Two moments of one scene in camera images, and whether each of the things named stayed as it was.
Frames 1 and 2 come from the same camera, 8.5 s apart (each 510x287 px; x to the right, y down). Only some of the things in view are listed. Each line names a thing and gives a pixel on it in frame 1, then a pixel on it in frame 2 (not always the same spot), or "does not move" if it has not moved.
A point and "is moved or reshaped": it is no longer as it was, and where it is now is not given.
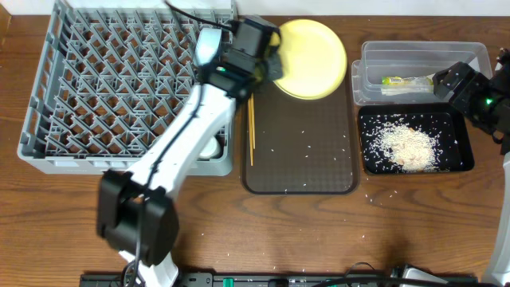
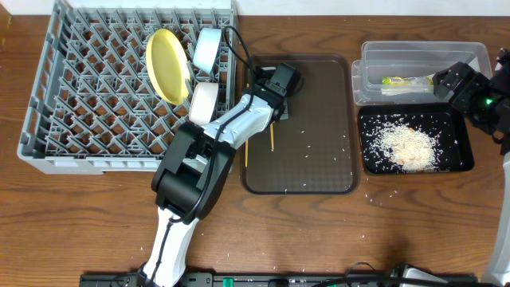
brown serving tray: x=307 y=147 does not move
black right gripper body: x=476 y=96 does not move
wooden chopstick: x=250 y=130 is moved or reshaped
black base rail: x=276 y=280 does not move
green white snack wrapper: x=408 y=80 does not move
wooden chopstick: x=253 y=121 is moved or reshaped
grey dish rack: x=107 y=79 does not move
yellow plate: x=314 y=58 → x=169 y=65
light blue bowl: x=207 y=45 does not move
